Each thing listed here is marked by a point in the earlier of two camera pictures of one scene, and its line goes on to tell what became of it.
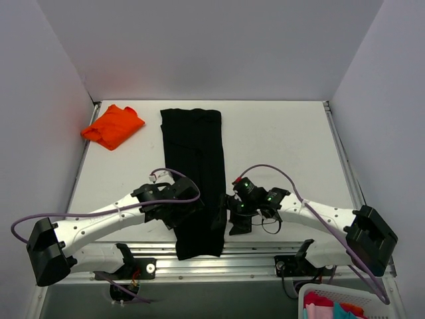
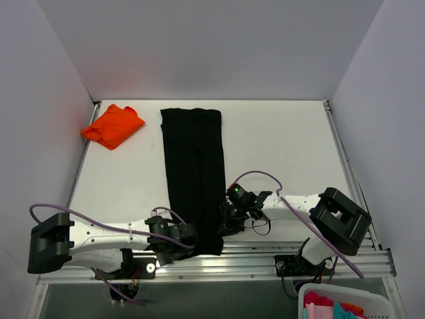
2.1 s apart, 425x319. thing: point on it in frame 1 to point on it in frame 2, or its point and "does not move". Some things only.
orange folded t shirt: (115, 127) does not move
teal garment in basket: (339, 313) does not move
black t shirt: (193, 147) does not move
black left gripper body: (185, 206) to (190, 233)
